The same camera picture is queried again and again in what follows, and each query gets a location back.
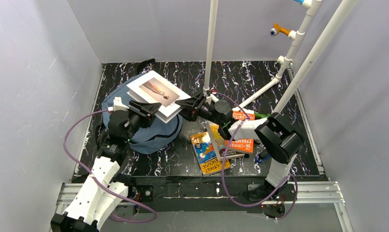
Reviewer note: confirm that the white pvc pipe frame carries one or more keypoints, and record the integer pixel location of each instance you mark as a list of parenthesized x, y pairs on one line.
[(312, 7)]

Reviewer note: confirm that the white style magazine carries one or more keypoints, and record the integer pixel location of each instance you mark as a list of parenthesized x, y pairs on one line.
[(151, 87)]

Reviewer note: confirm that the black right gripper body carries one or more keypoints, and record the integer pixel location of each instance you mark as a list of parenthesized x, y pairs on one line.
[(196, 106)]

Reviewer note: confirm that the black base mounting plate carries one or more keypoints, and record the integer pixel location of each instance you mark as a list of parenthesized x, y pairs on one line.
[(192, 193)]

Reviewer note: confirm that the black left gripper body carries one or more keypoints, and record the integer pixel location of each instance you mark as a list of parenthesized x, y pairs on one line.
[(138, 110)]

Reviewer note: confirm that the orange storey treehouse book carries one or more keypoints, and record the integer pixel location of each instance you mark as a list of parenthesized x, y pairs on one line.
[(245, 146)]

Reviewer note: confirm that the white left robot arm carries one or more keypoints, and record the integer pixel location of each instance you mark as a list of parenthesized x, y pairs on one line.
[(100, 194)]

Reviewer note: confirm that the colourful blue storey book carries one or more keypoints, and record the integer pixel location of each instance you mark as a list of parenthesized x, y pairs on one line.
[(206, 155)]

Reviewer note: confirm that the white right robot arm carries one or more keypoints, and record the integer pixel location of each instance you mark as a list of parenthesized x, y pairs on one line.
[(279, 138)]

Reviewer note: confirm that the orange blue pipe valve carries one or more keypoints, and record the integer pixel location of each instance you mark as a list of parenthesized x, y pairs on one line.
[(276, 29)]

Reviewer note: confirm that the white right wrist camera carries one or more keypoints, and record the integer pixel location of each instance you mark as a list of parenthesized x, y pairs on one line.
[(210, 97)]

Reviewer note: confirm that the aluminium rail frame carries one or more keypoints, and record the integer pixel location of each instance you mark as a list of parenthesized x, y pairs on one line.
[(308, 192)]

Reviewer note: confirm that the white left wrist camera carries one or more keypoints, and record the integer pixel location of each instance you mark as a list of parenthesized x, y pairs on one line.
[(117, 105)]

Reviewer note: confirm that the light blue student backpack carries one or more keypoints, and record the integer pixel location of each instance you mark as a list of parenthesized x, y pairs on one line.
[(159, 134)]

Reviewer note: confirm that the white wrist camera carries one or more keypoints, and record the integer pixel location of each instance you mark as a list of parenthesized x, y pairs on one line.
[(210, 97), (117, 105)]

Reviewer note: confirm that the beige paperback book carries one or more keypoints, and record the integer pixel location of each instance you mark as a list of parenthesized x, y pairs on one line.
[(219, 143)]

